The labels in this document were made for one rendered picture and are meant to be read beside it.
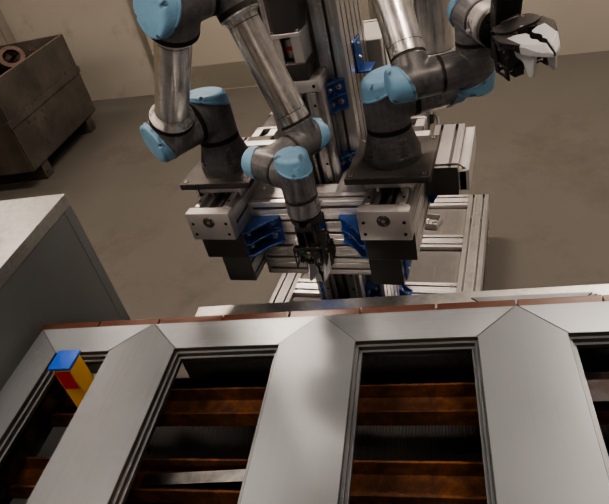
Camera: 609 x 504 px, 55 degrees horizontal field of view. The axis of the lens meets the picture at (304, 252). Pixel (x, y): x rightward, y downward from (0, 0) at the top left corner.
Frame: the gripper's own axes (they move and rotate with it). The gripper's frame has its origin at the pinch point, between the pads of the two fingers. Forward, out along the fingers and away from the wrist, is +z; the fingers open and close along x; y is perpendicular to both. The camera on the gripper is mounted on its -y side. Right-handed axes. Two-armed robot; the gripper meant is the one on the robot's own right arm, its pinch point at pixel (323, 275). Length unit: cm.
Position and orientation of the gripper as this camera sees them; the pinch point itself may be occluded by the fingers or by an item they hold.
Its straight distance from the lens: 145.2
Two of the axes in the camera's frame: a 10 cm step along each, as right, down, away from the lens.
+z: 2.1, 7.9, 5.8
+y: -1.5, 6.1, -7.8
